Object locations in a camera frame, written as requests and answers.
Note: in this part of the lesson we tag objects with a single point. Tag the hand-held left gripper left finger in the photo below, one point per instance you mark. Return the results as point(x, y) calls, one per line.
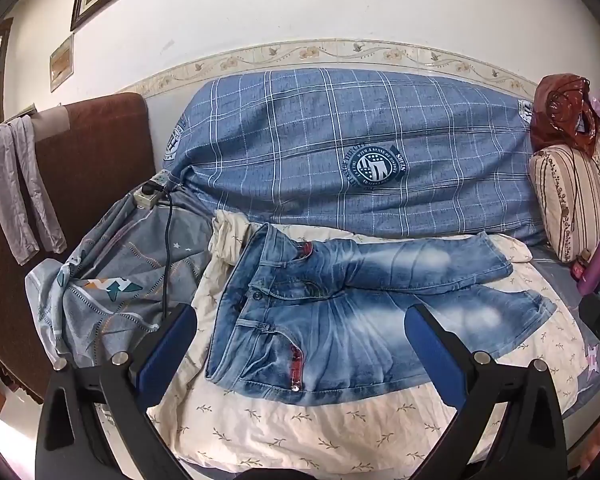
point(165, 350)

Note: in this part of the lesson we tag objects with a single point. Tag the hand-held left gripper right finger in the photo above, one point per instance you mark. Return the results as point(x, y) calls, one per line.
point(440, 355)

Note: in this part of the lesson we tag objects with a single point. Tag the light blue denim pants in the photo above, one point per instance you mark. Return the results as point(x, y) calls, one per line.
point(305, 320)

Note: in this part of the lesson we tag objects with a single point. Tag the grey bed sheet pink print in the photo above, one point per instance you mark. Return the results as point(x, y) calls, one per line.
point(587, 360)

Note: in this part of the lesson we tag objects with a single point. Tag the small pink item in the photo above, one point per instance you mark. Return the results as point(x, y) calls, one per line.
point(578, 267)

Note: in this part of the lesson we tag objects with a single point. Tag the grey patterned cloth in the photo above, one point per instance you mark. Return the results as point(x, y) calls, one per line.
point(120, 260)

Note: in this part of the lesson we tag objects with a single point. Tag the striped beige pillow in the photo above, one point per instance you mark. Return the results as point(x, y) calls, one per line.
point(570, 195)

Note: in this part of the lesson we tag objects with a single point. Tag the cream leaf-print blanket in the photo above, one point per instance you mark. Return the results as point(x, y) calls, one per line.
point(280, 425)

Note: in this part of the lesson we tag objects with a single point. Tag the white power strip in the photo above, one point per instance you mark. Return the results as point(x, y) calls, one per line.
point(147, 199)

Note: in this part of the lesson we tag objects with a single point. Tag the brown headboard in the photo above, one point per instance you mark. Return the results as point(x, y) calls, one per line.
point(95, 160)

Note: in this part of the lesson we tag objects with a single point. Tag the grey hanging cloth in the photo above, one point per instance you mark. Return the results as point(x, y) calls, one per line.
point(10, 185)

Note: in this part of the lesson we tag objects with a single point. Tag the blue plaid quilt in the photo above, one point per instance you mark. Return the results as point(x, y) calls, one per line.
point(305, 150)

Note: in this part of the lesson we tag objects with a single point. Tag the small framed picture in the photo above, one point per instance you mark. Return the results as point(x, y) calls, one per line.
point(61, 62)

